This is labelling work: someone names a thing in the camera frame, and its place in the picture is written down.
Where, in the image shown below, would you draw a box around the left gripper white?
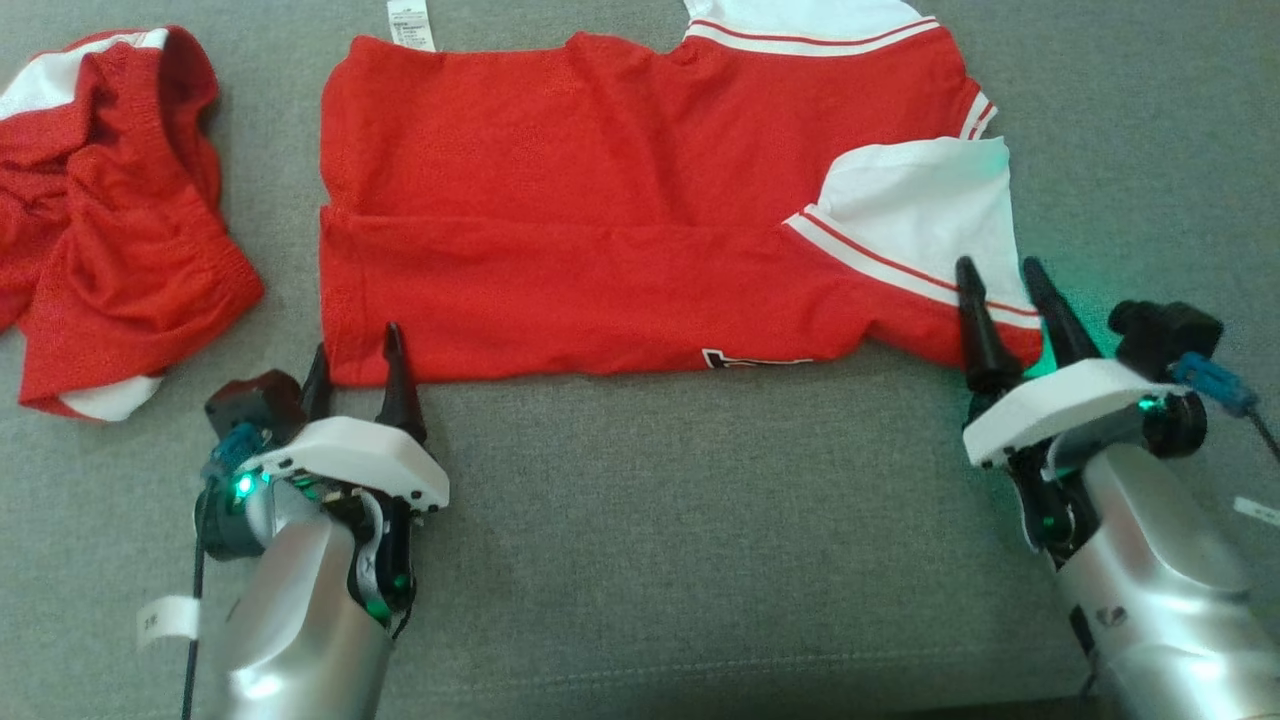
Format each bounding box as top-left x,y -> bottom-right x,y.
244,321 -> 451,627

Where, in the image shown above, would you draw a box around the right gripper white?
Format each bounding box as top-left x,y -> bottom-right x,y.
955,256 -> 1192,562

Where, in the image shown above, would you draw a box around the red and white jersey shirt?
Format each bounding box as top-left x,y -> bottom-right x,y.
318,0 -> 1047,389

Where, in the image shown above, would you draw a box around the red and white shorts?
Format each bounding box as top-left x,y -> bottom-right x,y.
0,25 -> 267,423

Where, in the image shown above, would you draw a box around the grey sofa seat cushion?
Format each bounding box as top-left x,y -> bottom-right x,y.
0,0 -> 1280,720

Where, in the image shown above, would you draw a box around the blue cable connector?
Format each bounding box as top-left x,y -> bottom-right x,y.
203,421 -> 268,482
1169,351 -> 1262,420

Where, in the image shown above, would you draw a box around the thin black cable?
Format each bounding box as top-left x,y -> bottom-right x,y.
179,488 -> 217,720
1244,400 -> 1280,463

